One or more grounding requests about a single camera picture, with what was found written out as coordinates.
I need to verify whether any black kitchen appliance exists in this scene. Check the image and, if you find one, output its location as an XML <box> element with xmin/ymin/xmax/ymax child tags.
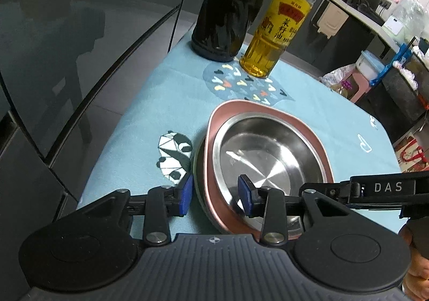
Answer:
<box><xmin>349</xmin><ymin>0</ymin><xmax>386</xmax><ymax>20</ymax></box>

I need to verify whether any red plastic bag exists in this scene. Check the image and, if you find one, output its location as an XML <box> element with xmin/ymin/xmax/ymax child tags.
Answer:
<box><xmin>394</xmin><ymin>135</ymin><xmax>429</xmax><ymax>172</ymax></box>

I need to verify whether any black bin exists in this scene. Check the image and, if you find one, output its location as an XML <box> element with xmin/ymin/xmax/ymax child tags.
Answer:
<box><xmin>382</xmin><ymin>53</ymin><xmax>429</xmax><ymax>122</ymax></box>

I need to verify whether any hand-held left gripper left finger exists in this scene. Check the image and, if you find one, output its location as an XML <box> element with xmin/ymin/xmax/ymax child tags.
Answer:
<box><xmin>75</xmin><ymin>174</ymin><xmax>195</xmax><ymax>244</ymax></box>

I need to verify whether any plastic-covered white appliance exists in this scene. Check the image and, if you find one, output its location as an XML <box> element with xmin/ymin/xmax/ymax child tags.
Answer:
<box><xmin>382</xmin><ymin>0</ymin><xmax>429</xmax><ymax>45</ymax></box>

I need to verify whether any yellow oil bottle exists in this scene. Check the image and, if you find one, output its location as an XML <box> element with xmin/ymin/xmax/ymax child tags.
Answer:
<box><xmin>239</xmin><ymin>0</ymin><xmax>328</xmax><ymax>78</ymax></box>

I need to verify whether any plastic container with blue lid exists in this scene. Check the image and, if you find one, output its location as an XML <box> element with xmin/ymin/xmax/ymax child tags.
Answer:
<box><xmin>355</xmin><ymin>50</ymin><xmax>386</xmax><ymax>82</ymax></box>

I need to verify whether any white plastic bag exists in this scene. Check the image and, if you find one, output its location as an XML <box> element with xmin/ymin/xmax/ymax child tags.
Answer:
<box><xmin>318</xmin><ymin>63</ymin><xmax>357</xmax><ymax>87</ymax></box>

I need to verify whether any pink stool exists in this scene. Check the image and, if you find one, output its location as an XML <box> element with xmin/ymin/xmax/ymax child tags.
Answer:
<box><xmin>340</xmin><ymin>73</ymin><xmax>372</xmax><ymax>102</ymax></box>

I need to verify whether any white hanging board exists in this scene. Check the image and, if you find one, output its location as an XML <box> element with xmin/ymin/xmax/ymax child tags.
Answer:
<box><xmin>310</xmin><ymin>0</ymin><xmax>349</xmax><ymax>39</ymax></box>

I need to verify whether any person's right hand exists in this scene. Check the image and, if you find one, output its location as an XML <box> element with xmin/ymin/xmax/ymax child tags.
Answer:
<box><xmin>399</xmin><ymin>224</ymin><xmax>429</xmax><ymax>300</ymax></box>

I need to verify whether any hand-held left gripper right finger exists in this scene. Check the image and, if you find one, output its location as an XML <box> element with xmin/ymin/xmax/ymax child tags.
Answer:
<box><xmin>237</xmin><ymin>174</ymin><xmax>356</xmax><ymax>244</ymax></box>

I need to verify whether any teal printed tablecloth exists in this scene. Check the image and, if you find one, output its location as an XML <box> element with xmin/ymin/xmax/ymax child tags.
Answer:
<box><xmin>75</xmin><ymin>31</ymin><xmax>403</xmax><ymax>242</ymax></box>

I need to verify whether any stainless steel bowl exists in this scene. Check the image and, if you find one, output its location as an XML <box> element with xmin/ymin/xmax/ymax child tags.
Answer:
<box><xmin>210</xmin><ymin>112</ymin><xmax>331</xmax><ymax>241</ymax></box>

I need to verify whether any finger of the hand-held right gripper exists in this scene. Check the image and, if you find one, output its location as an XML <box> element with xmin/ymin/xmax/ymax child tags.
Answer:
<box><xmin>300</xmin><ymin>179</ymin><xmax>364</xmax><ymax>203</ymax></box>

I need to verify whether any bottle with purple cap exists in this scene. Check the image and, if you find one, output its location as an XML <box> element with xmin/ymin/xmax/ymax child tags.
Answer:
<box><xmin>330</xmin><ymin>81</ymin><xmax>352</xmax><ymax>100</ymax></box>

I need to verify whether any dark vinegar bottle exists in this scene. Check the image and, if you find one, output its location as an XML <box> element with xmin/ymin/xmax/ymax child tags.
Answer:
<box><xmin>191</xmin><ymin>0</ymin><xmax>287</xmax><ymax>63</ymax></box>

